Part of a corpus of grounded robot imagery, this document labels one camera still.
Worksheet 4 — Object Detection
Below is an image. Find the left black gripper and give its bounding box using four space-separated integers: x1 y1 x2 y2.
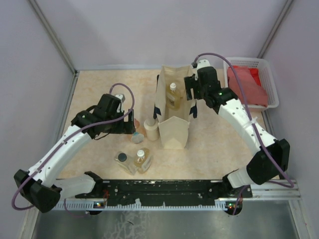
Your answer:
105 109 135 134

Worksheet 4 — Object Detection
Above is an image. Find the pink cap orange bottle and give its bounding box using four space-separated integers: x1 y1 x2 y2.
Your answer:
129 119 146 137

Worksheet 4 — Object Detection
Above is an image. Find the yellow liquid bottle white cap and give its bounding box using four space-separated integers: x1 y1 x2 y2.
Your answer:
165 83 182 111

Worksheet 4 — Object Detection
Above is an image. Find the beige canvas bag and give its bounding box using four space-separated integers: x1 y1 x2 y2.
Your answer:
154 66 197 149

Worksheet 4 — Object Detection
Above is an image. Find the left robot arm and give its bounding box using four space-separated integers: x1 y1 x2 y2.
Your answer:
14 94 135 213

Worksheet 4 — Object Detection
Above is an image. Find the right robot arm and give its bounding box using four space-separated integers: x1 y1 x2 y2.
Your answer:
184 66 290 197

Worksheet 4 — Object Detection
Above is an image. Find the clear jar teal lid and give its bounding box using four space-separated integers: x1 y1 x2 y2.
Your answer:
131 132 145 144

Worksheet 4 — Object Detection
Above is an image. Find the cream cylindrical bottle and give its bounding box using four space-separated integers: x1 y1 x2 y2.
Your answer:
144 118 160 141

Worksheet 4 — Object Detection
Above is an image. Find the amber bottle white cap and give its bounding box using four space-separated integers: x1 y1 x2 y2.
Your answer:
134 147 153 174

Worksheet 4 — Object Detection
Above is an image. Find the clear bottle black cap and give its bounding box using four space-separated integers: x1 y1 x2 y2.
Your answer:
114 151 137 175

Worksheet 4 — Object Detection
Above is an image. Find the pink red cloth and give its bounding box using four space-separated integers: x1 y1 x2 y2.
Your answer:
227 66 268 107

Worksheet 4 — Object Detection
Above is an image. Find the white plastic basket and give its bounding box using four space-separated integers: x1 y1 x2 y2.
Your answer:
226 57 279 112

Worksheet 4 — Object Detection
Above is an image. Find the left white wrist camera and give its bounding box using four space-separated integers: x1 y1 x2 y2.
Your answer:
115 94 125 112

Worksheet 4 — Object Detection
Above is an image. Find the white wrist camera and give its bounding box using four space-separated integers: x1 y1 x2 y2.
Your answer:
115 94 125 112
191 59 211 71

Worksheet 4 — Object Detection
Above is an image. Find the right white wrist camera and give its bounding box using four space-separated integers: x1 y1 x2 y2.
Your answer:
191 59 211 71

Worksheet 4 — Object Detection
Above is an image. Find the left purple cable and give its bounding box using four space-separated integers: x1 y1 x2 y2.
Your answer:
10 83 137 218

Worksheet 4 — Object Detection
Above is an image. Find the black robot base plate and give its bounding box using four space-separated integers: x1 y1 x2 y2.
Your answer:
76 180 252 209

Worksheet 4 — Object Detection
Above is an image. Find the aluminium rail frame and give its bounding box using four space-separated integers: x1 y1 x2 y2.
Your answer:
29 180 302 212

